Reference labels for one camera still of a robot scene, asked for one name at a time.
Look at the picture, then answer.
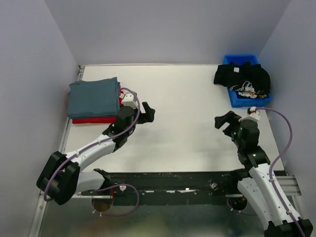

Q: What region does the black floral print t-shirt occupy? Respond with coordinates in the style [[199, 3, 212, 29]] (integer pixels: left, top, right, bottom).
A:
[[214, 62, 271, 99]]

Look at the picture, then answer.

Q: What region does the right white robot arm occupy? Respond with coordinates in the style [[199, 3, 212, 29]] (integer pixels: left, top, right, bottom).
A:
[[214, 107, 313, 237]]

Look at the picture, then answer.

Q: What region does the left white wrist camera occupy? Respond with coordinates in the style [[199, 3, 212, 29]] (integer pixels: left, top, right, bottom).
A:
[[121, 93, 138, 109]]

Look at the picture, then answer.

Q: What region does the folded red t-shirt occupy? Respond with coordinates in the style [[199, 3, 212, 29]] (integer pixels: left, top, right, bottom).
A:
[[67, 85, 122, 123]]

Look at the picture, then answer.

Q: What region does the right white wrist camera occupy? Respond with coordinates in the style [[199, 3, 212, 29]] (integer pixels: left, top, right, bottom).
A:
[[238, 107, 260, 122]]

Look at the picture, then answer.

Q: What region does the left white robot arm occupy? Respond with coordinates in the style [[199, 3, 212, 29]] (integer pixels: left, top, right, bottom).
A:
[[36, 102, 156, 205]]

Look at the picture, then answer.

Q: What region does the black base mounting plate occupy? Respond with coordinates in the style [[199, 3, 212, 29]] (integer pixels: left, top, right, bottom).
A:
[[82, 169, 250, 206]]

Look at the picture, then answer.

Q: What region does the blue plastic bin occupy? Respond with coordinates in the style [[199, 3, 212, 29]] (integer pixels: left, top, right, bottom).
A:
[[223, 54, 272, 108]]

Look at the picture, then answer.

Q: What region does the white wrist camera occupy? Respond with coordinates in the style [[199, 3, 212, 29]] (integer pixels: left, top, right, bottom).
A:
[[238, 107, 260, 122], [121, 93, 138, 109]]

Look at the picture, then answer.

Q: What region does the folded teal t-shirt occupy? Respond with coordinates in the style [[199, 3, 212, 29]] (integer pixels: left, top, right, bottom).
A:
[[67, 77, 120, 119]]

